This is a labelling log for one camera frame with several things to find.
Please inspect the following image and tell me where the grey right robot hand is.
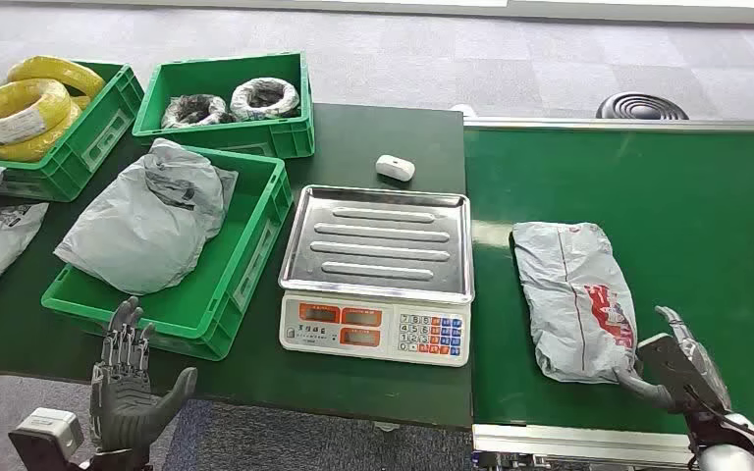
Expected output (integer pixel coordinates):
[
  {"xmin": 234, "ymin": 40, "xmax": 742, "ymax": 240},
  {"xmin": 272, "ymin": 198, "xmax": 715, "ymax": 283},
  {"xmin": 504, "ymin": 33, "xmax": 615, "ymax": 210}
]
[{"xmin": 616, "ymin": 305, "xmax": 733, "ymax": 419}]

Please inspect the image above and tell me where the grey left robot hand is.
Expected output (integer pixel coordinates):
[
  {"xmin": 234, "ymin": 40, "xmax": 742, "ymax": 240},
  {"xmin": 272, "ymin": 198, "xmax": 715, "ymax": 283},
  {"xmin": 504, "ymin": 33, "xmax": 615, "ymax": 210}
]
[{"xmin": 88, "ymin": 296, "xmax": 199, "ymax": 456}]

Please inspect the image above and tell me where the grey package with red print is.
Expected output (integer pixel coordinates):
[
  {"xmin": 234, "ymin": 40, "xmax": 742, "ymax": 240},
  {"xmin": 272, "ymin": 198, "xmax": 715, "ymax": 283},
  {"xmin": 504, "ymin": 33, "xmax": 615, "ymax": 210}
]
[{"xmin": 512, "ymin": 221, "xmax": 640, "ymax": 386}]

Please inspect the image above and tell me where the green conveyor belt machine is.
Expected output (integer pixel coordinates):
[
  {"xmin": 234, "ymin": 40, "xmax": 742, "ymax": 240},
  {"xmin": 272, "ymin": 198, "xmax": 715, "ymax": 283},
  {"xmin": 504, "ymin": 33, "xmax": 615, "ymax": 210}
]
[{"xmin": 462, "ymin": 117, "xmax": 754, "ymax": 471}]

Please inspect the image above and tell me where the plain grey crumpled package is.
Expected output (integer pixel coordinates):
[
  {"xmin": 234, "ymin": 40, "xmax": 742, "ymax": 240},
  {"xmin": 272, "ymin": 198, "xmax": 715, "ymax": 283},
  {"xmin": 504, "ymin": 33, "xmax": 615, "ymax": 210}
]
[{"xmin": 53, "ymin": 137, "xmax": 240, "ymax": 296}]

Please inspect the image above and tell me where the large green plastic crate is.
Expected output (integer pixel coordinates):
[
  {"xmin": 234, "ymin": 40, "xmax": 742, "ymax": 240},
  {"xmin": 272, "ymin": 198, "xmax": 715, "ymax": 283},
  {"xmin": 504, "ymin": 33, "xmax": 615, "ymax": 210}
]
[{"xmin": 40, "ymin": 145, "xmax": 295, "ymax": 363}]

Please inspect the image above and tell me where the black ribbed round object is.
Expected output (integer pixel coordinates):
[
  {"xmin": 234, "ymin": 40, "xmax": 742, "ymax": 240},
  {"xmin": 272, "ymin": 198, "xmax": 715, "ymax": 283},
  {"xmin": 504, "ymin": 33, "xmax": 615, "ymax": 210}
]
[{"xmin": 595, "ymin": 91, "xmax": 690, "ymax": 122}]

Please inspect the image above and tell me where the green crate with yellow coils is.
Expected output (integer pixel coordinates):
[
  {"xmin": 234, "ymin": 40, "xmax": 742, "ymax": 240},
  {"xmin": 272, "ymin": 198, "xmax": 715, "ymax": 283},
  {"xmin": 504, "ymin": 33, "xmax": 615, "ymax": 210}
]
[{"xmin": 0, "ymin": 60, "xmax": 146, "ymax": 203}]

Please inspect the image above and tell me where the white electronic scale steel tray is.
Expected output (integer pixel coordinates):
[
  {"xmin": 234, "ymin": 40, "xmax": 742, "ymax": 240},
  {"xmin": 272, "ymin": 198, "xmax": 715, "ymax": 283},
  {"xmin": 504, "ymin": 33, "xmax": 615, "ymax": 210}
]
[{"xmin": 278, "ymin": 184, "xmax": 476, "ymax": 369}]

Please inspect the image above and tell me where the small white oval device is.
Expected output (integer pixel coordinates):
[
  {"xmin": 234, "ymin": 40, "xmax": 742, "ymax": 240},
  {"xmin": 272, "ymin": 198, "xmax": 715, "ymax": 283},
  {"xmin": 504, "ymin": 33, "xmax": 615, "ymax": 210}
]
[{"xmin": 374, "ymin": 153, "xmax": 416, "ymax": 183}]

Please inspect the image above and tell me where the green crate with black coils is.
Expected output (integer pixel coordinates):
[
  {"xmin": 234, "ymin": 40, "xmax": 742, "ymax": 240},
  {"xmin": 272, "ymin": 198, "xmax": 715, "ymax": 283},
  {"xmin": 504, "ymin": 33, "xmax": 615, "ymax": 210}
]
[{"xmin": 132, "ymin": 51, "xmax": 316, "ymax": 161}]

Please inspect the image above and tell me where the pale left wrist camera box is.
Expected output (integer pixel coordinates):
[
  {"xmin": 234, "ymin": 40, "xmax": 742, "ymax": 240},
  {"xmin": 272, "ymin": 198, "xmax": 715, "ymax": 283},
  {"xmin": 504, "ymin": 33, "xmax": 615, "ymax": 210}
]
[{"xmin": 8, "ymin": 407, "xmax": 85, "ymax": 471}]

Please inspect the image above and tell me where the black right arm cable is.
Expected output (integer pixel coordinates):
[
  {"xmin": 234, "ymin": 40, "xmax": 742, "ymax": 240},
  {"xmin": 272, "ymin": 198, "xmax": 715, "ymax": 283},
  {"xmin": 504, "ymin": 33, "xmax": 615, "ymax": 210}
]
[{"xmin": 682, "ymin": 385, "xmax": 754, "ymax": 464}]

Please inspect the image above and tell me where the wrapped black wire coil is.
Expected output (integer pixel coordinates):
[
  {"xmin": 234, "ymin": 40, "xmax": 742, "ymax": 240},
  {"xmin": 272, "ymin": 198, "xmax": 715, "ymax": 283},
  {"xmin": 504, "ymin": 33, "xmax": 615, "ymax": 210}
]
[
  {"xmin": 229, "ymin": 77, "xmax": 301, "ymax": 123},
  {"xmin": 160, "ymin": 93, "xmax": 233, "ymax": 130}
]

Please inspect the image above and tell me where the yellow wire coil white label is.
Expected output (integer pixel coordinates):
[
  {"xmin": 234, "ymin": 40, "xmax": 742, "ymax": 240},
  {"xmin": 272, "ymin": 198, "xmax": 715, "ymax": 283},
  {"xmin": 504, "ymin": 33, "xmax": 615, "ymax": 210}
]
[{"xmin": 0, "ymin": 78, "xmax": 74, "ymax": 147}]

